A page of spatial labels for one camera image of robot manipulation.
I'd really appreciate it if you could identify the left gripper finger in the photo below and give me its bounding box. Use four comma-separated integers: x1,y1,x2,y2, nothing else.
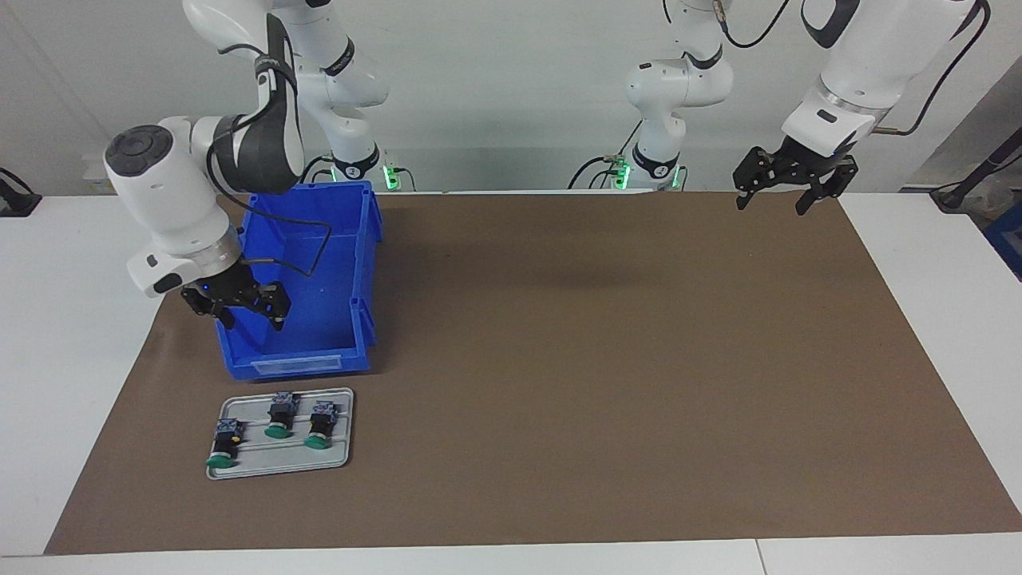
796,156,859,216
733,146,787,211

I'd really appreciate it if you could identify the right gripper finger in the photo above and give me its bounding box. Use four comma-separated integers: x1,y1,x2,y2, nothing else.
180,284,237,331
249,282,290,332

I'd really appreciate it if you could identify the green push button switch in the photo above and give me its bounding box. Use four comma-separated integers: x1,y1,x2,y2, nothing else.
264,391,300,440
304,400,339,450

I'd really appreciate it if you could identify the green button with yellow dot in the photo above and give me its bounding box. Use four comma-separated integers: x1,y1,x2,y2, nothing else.
205,418,245,470

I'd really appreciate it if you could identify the blue plastic storage bin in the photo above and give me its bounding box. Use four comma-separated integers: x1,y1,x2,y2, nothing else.
214,180,382,381

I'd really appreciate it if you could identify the black stand pole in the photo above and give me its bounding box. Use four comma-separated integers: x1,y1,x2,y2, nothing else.
930,128,1022,212

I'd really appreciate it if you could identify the grey metal tray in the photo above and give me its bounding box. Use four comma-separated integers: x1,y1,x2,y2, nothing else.
206,387,355,481

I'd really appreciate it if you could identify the white cardboard box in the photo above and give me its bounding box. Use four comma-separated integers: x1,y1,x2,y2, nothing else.
82,154,111,195

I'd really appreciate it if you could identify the blue crate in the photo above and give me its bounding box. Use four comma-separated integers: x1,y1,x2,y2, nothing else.
984,200,1022,280

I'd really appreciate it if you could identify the brown table mat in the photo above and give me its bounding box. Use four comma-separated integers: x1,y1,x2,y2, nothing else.
44,190,1022,556

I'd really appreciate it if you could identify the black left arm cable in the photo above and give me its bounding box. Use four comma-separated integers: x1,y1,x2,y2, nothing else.
715,0,992,137

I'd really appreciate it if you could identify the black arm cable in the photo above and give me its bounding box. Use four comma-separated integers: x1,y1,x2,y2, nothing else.
715,0,992,137
206,40,333,277

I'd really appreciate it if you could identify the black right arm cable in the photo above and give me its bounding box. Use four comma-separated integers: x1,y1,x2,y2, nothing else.
206,40,333,277

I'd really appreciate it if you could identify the black left base cable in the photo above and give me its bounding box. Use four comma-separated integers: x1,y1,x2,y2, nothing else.
568,120,644,190

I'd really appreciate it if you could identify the black clamp mount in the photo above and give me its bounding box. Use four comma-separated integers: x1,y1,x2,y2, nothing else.
0,168,42,218

